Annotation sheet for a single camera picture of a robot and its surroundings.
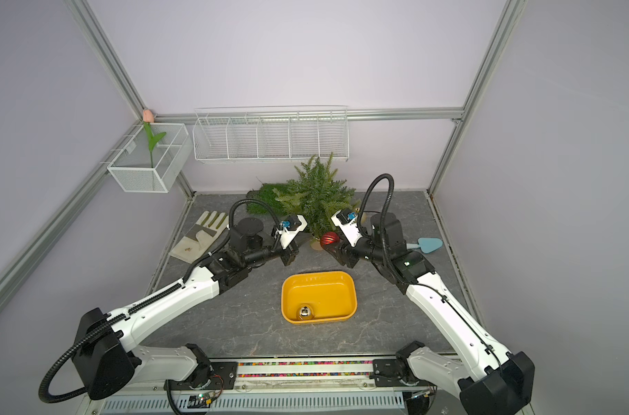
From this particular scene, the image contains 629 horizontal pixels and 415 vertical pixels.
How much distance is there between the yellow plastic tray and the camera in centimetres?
83

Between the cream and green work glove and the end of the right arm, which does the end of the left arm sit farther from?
the cream and green work glove

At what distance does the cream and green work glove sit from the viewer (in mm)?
1026

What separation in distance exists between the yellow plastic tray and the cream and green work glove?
0.37 metres

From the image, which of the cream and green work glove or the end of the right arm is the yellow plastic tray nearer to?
the end of the right arm
